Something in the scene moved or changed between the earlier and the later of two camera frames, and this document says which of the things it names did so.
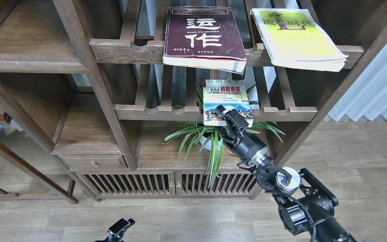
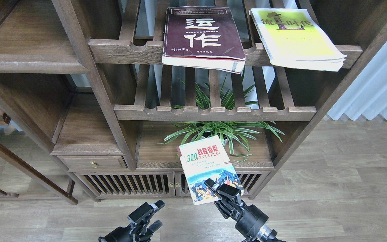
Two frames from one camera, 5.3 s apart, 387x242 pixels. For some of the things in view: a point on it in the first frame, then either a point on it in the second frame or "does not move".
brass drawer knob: [94, 164] does not move
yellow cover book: [293, 39] does not move
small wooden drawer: [95, 163] does not move
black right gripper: [252, 150] to [249, 221]
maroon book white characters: [205, 37] does not move
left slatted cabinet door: [130, 183] does not move
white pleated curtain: [382, 88] does not move
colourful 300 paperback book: [231, 93] to [207, 158]
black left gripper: [118, 228] to [138, 232]
